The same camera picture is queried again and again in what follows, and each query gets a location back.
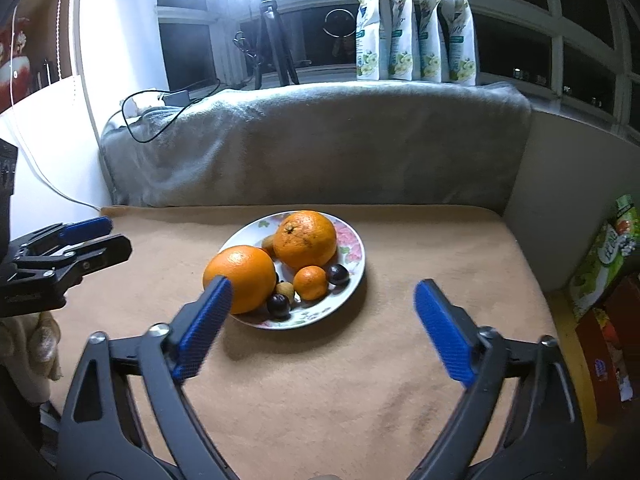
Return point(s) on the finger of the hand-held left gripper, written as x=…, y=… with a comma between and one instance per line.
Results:
x=100, y=255
x=85, y=229

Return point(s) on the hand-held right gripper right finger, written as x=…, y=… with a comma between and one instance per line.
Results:
x=445, y=335

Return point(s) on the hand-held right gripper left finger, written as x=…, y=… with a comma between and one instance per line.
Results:
x=202, y=330

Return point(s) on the smooth orange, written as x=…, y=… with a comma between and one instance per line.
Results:
x=245, y=272

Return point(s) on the dark round fruit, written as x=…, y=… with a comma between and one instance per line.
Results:
x=278, y=306

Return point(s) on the tan longan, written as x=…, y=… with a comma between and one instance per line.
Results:
x=285, y=291

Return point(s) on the small mandarin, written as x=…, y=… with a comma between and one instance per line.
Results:
x=310, y=284

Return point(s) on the white floral plate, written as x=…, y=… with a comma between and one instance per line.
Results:
x=350, y=260

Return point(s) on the red cherry tomato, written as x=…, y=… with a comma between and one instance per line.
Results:
x=338, y=275

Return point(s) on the large bumpy orange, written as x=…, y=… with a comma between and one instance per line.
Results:
x=305, y=240

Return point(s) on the person's left hand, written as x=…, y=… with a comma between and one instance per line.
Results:
x=35, y=345

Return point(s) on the tan blanket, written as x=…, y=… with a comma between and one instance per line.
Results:
x=325, y=385

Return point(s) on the grey power adapter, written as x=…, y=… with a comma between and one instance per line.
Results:
x=174, y=98

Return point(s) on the green printed carton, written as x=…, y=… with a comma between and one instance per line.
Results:
x=600, y=260

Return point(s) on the grey blanket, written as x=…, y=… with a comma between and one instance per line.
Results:
x=320, y=150

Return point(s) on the black tripod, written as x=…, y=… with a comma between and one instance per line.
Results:
x=272, y=35

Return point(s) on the red white wall decoration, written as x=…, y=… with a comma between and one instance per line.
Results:
x=15, y=60

